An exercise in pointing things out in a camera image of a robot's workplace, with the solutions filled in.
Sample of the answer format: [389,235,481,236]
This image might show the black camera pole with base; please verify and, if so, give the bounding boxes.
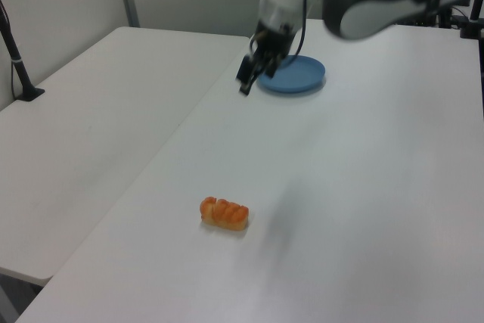
[0,0,46,103]

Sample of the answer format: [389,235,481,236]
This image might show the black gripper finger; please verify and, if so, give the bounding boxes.
[265,57,284,79]
[236,53,265,96]

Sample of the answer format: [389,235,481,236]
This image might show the black stand with clamp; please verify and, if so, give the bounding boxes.
[458,0,484,41]

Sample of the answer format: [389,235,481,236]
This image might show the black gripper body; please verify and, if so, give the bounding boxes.
[250,21,296,61]

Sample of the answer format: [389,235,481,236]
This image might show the blue round plate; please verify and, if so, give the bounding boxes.
[256,54,327,95]

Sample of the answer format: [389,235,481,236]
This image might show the orange glazed bread roll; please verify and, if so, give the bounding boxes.
[199,196,250,232]

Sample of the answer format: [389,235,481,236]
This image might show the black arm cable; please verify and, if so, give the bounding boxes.
[289,0,336,65]

